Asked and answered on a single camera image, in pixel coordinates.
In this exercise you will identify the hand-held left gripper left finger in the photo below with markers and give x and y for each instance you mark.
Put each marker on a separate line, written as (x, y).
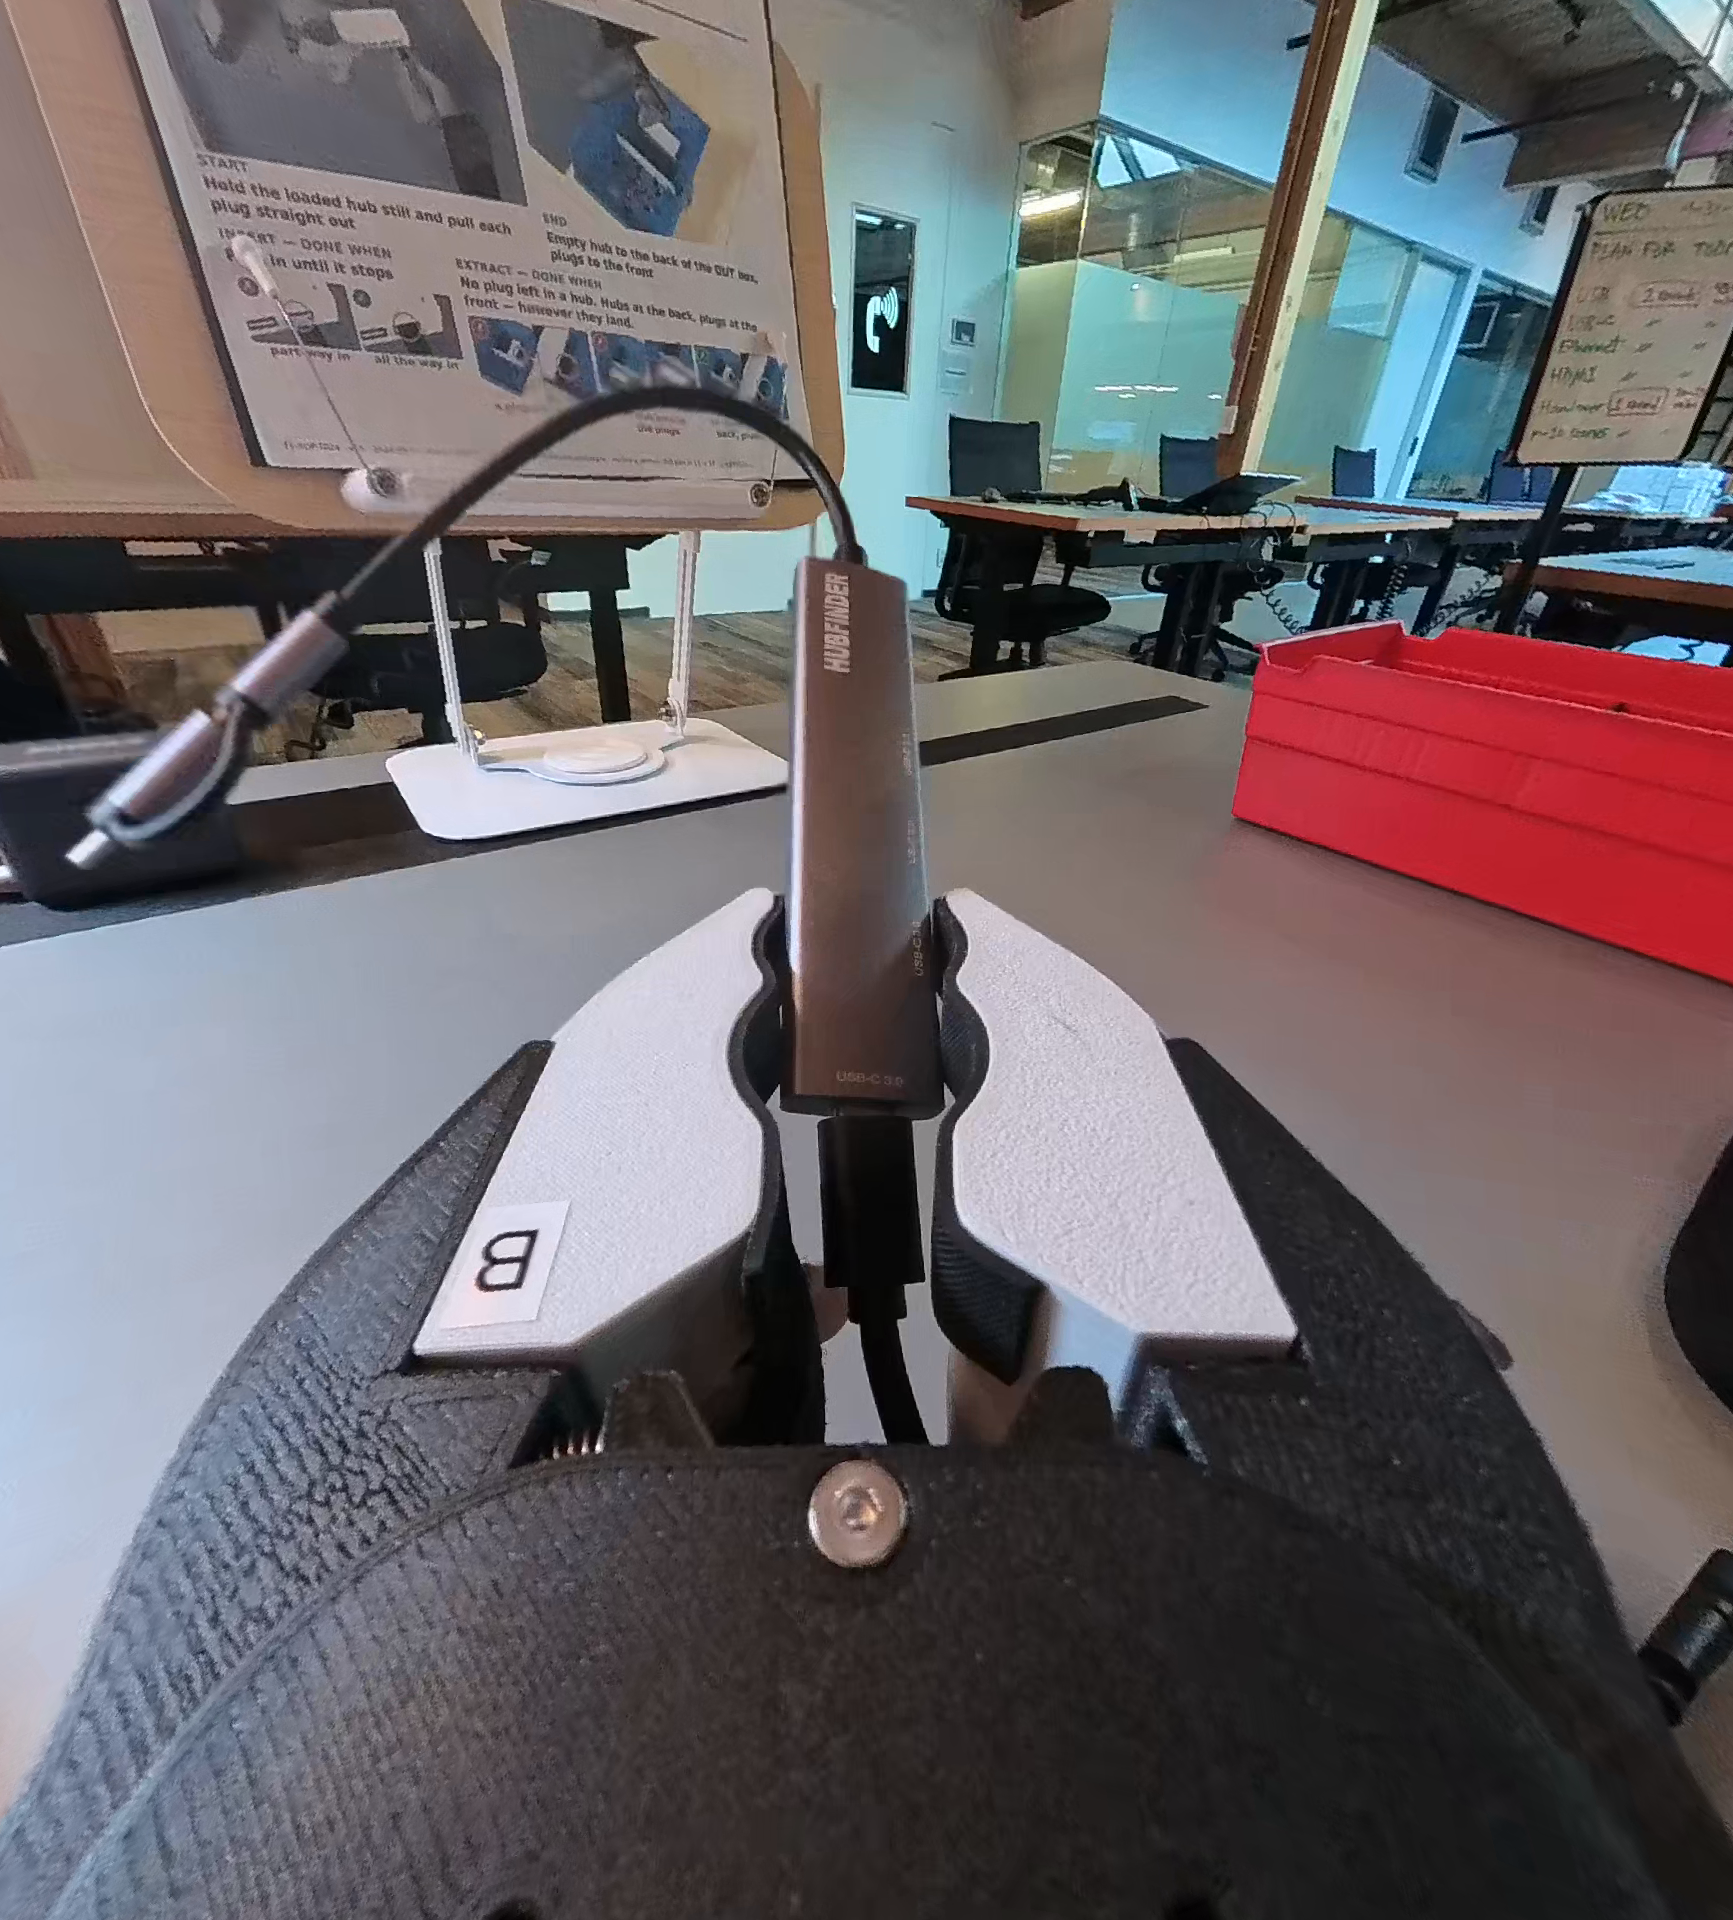
(628, 1154)

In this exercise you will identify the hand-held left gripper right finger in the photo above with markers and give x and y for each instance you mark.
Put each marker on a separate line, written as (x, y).
(1108, 1171)

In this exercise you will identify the grey usb hub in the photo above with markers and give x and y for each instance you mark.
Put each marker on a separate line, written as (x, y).
(859, 841)

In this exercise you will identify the red plastic bin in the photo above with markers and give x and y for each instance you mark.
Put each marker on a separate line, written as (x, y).
(1481, 841)

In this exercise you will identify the black office chair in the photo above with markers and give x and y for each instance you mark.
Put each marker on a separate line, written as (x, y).
(370, 661)
(1017, 600)

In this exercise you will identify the wooden top desk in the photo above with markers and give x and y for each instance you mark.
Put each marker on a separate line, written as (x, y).
(1108, 519)

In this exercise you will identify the dark grey case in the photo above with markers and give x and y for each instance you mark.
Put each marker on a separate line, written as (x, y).
(10, 810)

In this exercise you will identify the black phone sign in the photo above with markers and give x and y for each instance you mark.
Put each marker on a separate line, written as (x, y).
(885, 300)

